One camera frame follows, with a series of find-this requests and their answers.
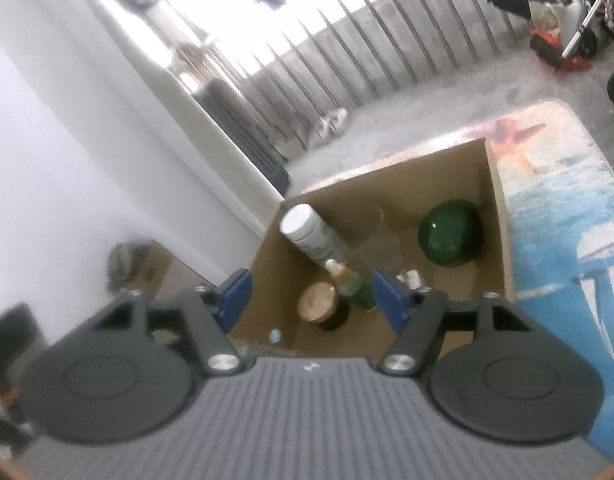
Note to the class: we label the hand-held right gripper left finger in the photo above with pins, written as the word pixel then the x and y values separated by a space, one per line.
pixel 234 300

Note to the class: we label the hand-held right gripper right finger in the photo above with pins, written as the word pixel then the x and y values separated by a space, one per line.
pixel 392 300

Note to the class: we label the green dropper bottle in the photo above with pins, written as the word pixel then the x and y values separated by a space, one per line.
pixel 354 290

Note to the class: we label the black jar with gold lid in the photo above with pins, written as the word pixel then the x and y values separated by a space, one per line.
pixel 317 302

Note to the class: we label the white plastic bottle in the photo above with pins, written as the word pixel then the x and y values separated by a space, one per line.
pixel 307 232

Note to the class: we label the brown cardboard box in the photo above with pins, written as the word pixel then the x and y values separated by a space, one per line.
pixel 437 175

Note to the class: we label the clear drinking glass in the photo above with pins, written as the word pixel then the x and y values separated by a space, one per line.
pixel 377 250

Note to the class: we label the small pale blue cap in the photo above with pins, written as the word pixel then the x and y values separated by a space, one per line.
pixel 275 335

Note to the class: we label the small printed carton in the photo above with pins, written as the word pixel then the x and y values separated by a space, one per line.
pixel 159 265

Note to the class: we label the dark green round bowl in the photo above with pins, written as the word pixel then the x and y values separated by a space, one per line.
pixel 449 232

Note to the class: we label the dark mesh bag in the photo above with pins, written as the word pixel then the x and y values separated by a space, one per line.
pixel 127 265

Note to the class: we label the black ribbed panel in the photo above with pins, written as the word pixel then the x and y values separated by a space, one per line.
pixel 242 135

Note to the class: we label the printed floor mat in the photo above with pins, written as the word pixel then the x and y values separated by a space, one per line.
pixel 552 200

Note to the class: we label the black rounded object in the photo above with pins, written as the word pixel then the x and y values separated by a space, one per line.
pixel 12 340

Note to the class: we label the beige curtain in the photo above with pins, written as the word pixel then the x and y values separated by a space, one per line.
pixel 152 75

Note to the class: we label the metal balcony railing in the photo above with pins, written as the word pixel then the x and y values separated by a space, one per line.
pixel 427 12

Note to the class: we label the orange plastic object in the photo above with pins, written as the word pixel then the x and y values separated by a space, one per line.
pixel 549 45

